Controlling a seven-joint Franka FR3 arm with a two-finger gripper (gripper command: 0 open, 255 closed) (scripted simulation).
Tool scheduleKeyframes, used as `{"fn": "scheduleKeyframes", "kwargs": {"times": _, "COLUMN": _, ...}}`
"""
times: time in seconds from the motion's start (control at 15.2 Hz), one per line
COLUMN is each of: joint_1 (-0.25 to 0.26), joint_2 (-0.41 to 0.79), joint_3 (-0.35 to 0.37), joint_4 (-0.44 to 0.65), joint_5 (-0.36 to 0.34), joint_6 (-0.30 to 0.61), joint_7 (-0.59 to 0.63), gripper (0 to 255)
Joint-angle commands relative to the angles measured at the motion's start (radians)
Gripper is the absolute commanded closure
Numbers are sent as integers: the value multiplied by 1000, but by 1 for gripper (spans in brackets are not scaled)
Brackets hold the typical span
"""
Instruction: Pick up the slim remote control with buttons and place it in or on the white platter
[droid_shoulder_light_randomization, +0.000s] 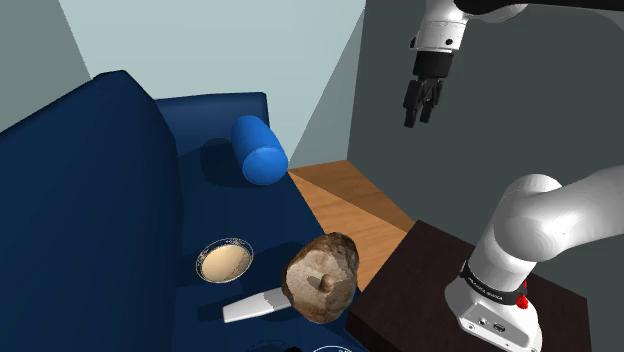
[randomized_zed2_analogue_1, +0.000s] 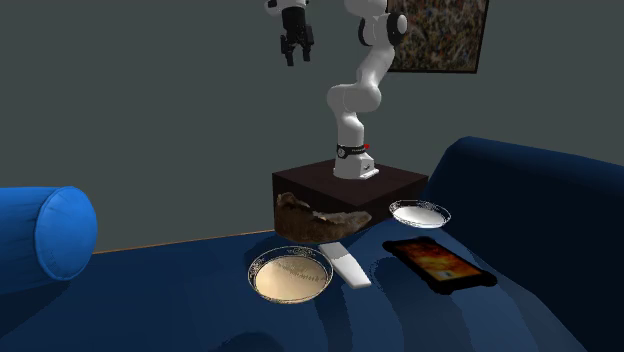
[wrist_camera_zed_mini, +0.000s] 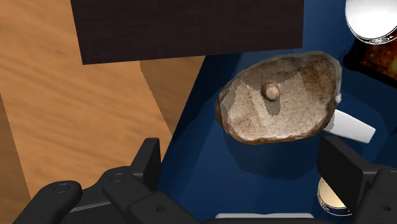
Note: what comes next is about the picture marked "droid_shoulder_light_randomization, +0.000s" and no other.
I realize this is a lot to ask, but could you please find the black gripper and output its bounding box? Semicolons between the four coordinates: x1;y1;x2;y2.
402;49;455;129

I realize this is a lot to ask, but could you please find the blue cylinder cushion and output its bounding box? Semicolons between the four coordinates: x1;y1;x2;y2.
230;114;290;187

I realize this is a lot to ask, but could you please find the dark robot stand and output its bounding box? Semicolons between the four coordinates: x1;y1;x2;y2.
344;219;594;352

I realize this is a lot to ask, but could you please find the brown rough lump with knob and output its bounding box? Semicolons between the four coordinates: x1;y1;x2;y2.
280;231;361;324

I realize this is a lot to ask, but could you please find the cream bowl with patterned rim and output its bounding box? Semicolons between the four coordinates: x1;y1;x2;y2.
195;237;255;285

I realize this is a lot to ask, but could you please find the white flat tool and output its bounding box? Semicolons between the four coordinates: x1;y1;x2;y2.
222;286;294;324

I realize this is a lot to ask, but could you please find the dark blue sofa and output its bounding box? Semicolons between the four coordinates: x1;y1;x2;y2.
0;69;373;352

